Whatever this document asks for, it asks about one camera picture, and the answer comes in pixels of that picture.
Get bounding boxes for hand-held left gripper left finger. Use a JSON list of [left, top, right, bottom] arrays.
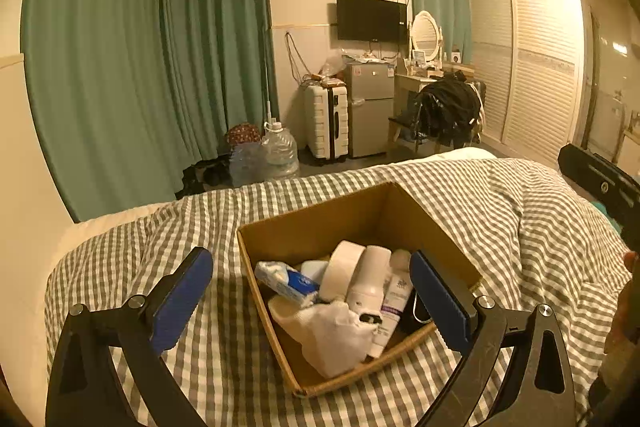
[[45, 247, 215, 427]]

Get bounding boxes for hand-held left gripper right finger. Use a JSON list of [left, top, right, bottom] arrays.
[[409, 249, 576, 427]]

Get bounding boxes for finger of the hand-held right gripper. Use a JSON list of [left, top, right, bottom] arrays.
[[557, 143, 640, 240]]

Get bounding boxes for black pouch with carabiner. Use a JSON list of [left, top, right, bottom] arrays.
[[399, 291, 437, 335]]

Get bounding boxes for white tube with purple label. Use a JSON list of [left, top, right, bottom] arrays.
[[368, 249, 416, 359]]

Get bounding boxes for white plastic bottle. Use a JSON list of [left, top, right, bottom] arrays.
[[346, 245, 393, 316]]

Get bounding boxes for cardboard box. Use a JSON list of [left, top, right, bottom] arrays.
[[235, 181, 483, 398]]

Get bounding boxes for white tape roll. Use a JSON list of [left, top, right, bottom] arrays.
[[318, 240, 366, 303]]

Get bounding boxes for blue white tissue packet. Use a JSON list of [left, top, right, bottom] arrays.
[[254, 260, 321, 309]]

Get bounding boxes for white sock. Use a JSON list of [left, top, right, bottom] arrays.
[[267, 294, 382, 379]]

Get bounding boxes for person's right hand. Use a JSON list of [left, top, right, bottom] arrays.
[[604, 249, 640, 360]]

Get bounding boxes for grey checked blanket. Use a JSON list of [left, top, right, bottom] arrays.
[[44, 156, 633, 427]]

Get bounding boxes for dark shoes on floor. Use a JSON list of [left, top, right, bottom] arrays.
[[179, 159, 232, 198]]

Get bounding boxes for white louvred wardrobe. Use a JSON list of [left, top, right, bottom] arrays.
[[467, 0, 587, 158]]

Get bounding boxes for clear water jug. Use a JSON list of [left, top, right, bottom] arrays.
[[228, 142, 266, 188], [260, 119, 300, 181]]

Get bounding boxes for pile of black clothing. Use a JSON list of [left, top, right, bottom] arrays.
[[414, 76, 483, 148]]

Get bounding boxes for dark patterned bag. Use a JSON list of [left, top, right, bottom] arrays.
[[223, 122, 262, 148]]

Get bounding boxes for dark wooden chair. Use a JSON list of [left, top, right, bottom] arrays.
[[388, 97, 427, 154]]

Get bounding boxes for small silver fridge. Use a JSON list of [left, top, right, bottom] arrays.
[[343, 61, 394, 159]]

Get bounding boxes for white dressing desk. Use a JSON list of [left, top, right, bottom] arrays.
[[394, 64, 476, 118]]

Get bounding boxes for white ribbed suitcase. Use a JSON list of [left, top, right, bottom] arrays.
[[303, 81, 350, 161]]

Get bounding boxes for oval white vanity mirror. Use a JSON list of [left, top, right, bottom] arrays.
[[409, 10, 445, 60]]

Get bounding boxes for thin white pole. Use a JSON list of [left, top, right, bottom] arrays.
[[266, 24, 276, 124]]

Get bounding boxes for wide green curtain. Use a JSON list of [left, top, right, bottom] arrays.
[[22, 0, 274, 224]]

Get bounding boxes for black wall television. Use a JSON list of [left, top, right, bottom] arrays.
[[335, 0, 409, 43]]

